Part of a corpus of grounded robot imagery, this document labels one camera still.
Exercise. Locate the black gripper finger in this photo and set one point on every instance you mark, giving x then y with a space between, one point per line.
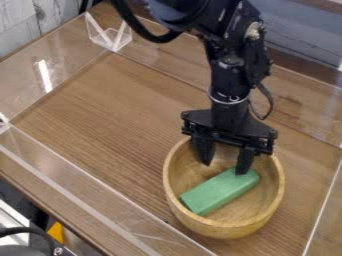
204 147
244 160

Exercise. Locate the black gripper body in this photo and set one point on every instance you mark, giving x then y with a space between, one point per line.
229 126

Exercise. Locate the green rectangular block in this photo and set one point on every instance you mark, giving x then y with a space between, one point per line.
217 191

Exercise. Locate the brown wooden bowl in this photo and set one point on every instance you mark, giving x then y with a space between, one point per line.
241 216

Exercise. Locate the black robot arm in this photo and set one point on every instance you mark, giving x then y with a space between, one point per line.
231 30

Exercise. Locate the yellow black device lower left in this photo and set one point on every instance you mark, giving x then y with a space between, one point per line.
61 238

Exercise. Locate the clear acrylic enclosure wall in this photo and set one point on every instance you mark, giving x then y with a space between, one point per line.
93 120

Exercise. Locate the clear acrylic corner bracket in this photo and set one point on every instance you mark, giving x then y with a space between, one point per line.
112 39

